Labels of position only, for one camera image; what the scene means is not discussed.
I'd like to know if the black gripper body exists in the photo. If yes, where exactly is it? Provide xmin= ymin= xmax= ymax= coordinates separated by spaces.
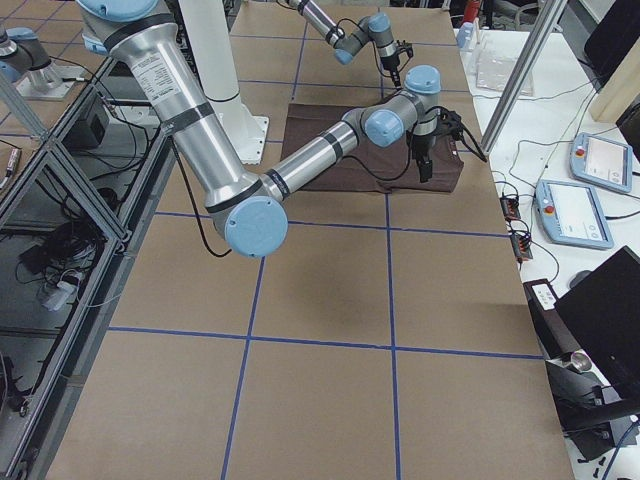
xmin=411 ymin=134 xmax=434 ymax=161
xmin=381 ymin=51 xmax=398 ymax=71

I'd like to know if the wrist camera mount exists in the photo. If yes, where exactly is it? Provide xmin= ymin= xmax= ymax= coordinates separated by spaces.
xmin=396 ymin=40 xmax=414 ymax=58
xmin=436 ymin=108 xmax=464 ymax=141

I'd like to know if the brown t-shirt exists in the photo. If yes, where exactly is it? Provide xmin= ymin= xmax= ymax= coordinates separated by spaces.
xmin=276 ymin=103 xmax=464 ymax=193

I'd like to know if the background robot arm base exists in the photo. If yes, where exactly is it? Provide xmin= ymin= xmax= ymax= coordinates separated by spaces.
xmin=1 ymin=27 xmax=85 ymax=101

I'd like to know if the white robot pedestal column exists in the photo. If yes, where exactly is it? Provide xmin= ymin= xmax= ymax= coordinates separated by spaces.
xmin=179 ymin=0 xmax=269 ymax=165

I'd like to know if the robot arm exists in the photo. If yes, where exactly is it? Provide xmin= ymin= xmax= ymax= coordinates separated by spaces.
xmin=79 ymin=1 xmax=441 ymax=257
xmin=285 ymin=0 xmax=412 ymax=87

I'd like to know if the far teach pendant tablet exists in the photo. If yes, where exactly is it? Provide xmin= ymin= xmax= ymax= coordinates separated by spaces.
xmin=569 ymin=132 xmax=633 ymax=193

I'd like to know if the small electronics board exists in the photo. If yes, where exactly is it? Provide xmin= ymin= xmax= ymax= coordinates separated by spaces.
xmin=499 ymin=196 xmax=521 ymax=221

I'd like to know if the black label box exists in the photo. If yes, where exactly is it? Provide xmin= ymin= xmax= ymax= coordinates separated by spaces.
xmin=523 ymin=279 xmax=580 ymax=359

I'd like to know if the aluminium frame post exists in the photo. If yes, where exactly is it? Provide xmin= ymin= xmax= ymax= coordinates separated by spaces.
xmin=481 ymin=0 xmax=568 ymax=153

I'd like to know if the teach pendant tablet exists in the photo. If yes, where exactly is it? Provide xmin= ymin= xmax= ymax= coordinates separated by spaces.
xmin=569 ymin=132 xmax=633 ymax=193
xmin=535 ymin=180 xmax=614 ymax=250

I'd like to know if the metal cup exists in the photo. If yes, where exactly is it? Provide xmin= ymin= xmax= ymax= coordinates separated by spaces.
xmin=569 ymin=351 xmax=593 ymax=374

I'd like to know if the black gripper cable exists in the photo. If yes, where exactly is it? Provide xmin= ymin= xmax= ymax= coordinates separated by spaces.
xmin=169 ymin=107 xmax=489 ymax=259

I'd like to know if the clear plastic bag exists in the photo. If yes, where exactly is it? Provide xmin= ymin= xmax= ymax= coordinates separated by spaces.
xmin=472 ymin=48 xmax=519 ymax=92

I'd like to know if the near teach pendant tablet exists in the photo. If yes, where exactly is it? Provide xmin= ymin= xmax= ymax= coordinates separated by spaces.
xmin=535 ymin=180 xmax=614 ymax=250

